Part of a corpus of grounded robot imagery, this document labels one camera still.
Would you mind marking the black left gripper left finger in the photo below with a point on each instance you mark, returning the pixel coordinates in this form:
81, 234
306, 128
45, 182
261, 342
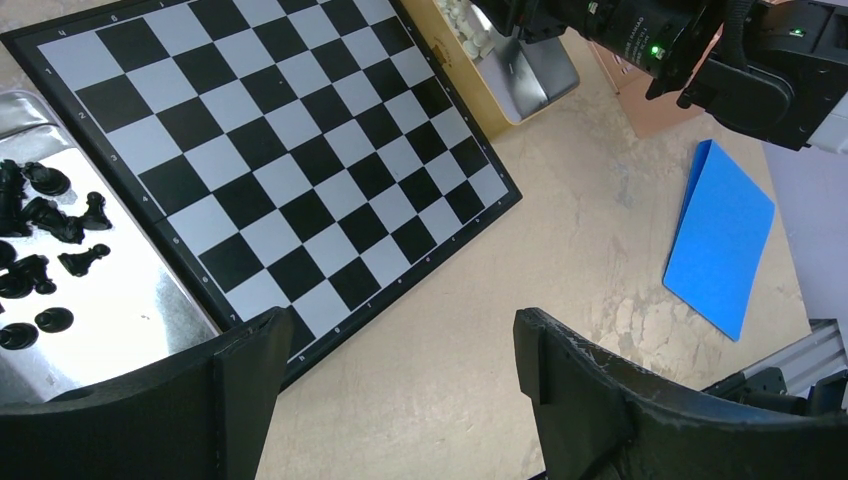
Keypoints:
202, 413

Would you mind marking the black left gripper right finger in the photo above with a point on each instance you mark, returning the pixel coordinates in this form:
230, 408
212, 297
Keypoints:
601, 416

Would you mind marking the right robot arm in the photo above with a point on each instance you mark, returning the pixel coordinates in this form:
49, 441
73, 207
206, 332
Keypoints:
775, 72

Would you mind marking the silver tray of black pieces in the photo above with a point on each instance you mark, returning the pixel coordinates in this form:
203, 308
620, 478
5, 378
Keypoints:
85, 297

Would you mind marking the black chess piece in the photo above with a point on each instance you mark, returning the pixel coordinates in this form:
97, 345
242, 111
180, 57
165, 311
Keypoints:
18, 336
25, 276
46, 216
94, 218
46, 180
78, 264
54, 320

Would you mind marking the yellow tray of white pieces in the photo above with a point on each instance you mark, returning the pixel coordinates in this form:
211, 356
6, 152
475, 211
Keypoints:
503, 81

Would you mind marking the blue flat sheet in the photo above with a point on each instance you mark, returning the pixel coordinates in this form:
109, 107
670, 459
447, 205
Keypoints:
724, 224

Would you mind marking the black and white chessboard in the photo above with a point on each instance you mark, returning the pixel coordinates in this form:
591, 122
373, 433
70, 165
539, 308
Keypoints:
302, 154

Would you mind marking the aluminium frame rail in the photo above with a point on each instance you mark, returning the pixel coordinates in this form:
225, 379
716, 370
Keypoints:
806, 378

